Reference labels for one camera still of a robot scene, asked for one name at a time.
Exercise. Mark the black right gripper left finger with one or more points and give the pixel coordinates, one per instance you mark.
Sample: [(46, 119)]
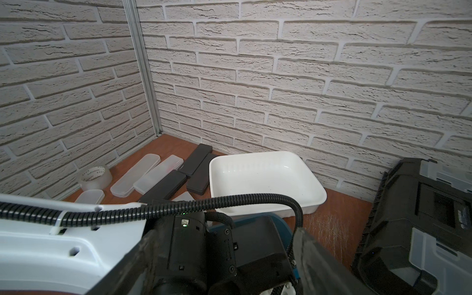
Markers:
[(134, 273)]

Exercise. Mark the teal plastic tray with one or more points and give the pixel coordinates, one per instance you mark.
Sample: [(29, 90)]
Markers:
[(252, 226)]

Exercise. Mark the black pencil case far left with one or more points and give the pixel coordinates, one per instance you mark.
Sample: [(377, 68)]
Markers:
[(192, 163)]

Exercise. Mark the white plastic tray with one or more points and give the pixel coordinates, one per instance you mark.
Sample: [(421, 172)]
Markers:
[(277, 172)]

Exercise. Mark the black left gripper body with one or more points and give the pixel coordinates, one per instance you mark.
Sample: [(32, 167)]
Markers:
[(192, 262)]

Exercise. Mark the black pencil case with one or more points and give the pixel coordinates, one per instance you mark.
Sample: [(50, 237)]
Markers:
[(200, 180), (192, 163), (164, 189)]

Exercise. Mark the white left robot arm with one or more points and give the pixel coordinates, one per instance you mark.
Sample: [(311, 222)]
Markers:
[(64, 247)]

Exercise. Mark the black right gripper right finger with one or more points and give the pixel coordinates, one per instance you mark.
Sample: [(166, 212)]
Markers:
[(320, 273)]

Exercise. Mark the black pencil case far right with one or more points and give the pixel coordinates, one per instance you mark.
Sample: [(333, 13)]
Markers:
[(200, 180)]

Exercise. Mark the clear pencil case rounded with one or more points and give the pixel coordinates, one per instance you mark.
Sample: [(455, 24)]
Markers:
[(91, 197)]

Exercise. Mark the black pencil case near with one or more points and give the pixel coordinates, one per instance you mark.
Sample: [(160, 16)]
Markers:
[(164, 189)]

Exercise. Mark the clear tape roll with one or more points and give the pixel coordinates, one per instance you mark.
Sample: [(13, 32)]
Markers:
[(97, 177)]

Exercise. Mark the clear pencil case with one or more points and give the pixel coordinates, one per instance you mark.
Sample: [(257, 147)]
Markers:
[(125, 185), (158, 173), (184, 197)]

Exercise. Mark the black plastic toolbox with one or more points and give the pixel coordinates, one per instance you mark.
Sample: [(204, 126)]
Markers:
[(418, 238)]

